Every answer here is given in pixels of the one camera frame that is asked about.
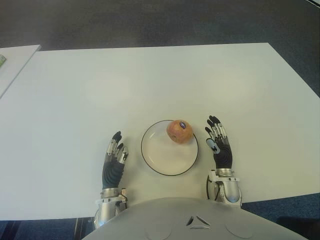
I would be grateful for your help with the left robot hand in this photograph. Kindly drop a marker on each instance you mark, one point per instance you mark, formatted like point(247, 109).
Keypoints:
point(112, 175)

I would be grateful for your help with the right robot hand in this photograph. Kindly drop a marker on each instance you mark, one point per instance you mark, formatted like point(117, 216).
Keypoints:
point(223, 157)

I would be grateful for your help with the red yellow apple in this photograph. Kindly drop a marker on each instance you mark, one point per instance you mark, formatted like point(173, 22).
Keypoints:
point(178, 132)

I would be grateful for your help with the white plate black rim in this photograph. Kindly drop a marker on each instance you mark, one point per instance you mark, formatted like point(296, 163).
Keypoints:
point(167, 160)

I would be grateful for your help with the grey robot torso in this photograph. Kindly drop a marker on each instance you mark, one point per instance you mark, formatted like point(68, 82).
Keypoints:
point(195, 220)

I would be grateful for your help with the green packet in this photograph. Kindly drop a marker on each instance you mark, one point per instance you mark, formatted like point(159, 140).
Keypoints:
point(2, 61)

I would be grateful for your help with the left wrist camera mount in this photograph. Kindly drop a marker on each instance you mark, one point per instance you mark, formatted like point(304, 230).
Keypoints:
point(124, 197)

